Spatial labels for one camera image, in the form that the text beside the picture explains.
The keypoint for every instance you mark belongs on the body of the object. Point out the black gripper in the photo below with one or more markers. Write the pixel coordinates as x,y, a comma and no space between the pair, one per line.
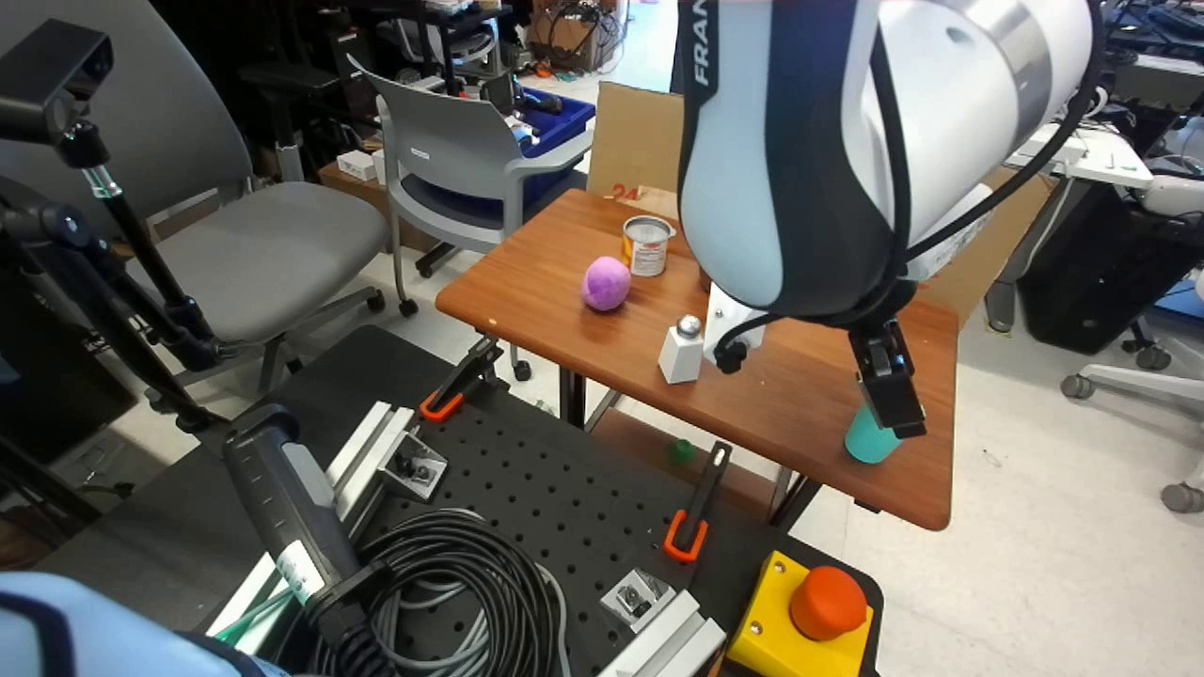
876,346

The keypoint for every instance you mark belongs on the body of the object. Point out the teal plastic cup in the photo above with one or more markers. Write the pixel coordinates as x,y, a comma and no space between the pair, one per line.
865,447

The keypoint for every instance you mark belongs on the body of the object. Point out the robot base link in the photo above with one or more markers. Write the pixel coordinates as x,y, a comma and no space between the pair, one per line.
98,635

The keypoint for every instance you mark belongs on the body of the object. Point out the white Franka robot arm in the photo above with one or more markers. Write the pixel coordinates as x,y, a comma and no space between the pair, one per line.
776,151

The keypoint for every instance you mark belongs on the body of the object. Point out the white salt shaker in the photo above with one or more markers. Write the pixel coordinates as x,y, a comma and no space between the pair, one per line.
681,354

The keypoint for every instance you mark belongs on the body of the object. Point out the small green floor object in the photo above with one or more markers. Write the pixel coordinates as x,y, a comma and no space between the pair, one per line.
681,448

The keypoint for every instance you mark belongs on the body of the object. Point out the yellow emergency stop box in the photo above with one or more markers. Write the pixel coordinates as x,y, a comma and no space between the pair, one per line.
801,615

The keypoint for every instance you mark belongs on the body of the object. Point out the black suitcase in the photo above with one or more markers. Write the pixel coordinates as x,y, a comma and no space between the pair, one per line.
1102,269

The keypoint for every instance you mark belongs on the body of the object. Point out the tin can with fruit label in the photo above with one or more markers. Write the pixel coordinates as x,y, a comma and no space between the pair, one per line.
647,246

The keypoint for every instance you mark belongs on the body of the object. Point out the purple ball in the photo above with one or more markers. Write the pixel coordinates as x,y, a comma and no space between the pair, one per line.
607,285

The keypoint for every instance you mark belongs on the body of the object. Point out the blue plastic bin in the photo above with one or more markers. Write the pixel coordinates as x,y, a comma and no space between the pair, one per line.
559,127

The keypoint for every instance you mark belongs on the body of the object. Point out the light gray wheeled chair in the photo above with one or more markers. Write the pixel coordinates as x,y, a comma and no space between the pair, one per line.
455,155

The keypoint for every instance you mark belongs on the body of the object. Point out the gray power strip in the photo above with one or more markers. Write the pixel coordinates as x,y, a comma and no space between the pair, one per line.
289,503

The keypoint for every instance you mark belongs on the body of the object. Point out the dark gray office chair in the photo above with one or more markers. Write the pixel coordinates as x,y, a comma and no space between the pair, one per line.
249,246

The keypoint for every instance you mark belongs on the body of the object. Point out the aluminium rail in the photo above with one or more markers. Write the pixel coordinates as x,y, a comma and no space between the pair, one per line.
669,635
362,454

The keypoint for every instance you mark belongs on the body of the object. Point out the black camera on stand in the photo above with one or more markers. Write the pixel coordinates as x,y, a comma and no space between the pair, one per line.
59,77

